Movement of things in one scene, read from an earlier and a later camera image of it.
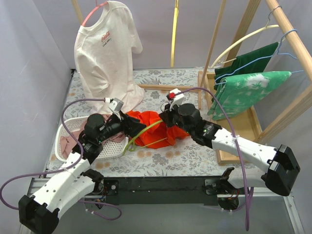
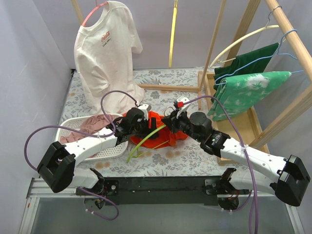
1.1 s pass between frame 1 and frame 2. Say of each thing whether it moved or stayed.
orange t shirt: stayed
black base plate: stayed
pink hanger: stayed
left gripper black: moved
